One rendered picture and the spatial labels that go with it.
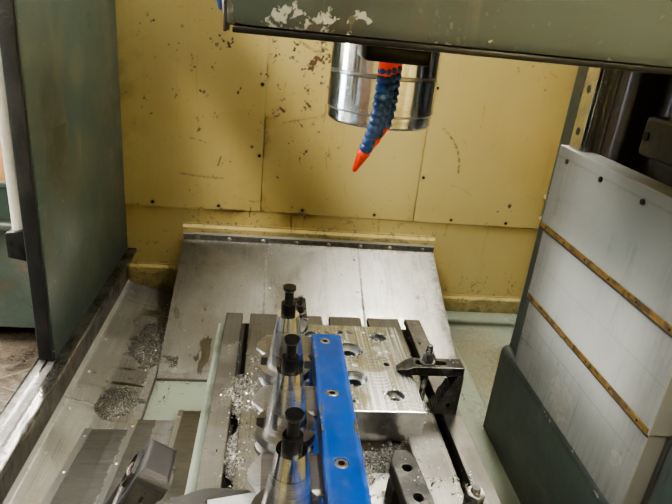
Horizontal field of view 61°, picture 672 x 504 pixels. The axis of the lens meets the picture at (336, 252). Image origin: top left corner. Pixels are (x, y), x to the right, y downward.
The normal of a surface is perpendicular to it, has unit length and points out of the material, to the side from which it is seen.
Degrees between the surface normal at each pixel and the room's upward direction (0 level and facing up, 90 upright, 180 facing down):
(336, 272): 24
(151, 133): 90
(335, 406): 0
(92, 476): 8
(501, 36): 90
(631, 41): 90
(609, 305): 90
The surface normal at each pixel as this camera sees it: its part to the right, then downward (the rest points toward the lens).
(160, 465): 0.56, -0.78
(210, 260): 0.12, -0.69
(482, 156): 0.09, 0.39
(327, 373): 0.10, -0.92
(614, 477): -0.99, -0.05
